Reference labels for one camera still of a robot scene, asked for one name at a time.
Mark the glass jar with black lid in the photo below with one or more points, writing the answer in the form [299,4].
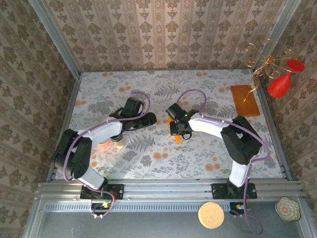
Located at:
[119,143]

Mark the small patterned dish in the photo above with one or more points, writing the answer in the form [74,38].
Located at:
[287,209]

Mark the brown wooden board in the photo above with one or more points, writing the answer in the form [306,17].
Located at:
[244,95]

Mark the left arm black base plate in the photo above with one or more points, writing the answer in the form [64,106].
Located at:
[119,192]

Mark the orange square paper sheet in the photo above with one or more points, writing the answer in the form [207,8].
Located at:
[177,139]

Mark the small controller board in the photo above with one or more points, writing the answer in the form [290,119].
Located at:
[239,207]
[100,206]

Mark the floral table cover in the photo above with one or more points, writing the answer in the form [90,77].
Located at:
[138,79]

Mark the aluminium corner post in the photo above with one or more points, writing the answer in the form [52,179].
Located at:
[281,24]
[55,37]

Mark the wide aluminium base rail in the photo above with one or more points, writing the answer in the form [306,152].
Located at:
[168,189]

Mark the white bowl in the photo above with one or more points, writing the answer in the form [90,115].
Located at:
[105,144]

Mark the aluminium table side rail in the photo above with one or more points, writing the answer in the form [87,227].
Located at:
[67,111]
[272,124]

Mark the round cork coaster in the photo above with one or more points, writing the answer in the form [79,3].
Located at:
[211,215]

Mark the red wine glass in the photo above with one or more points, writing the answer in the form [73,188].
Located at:
[280,85]

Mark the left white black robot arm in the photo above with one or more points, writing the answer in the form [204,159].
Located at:
[92,177]

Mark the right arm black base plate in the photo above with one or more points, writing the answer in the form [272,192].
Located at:
[218,191]

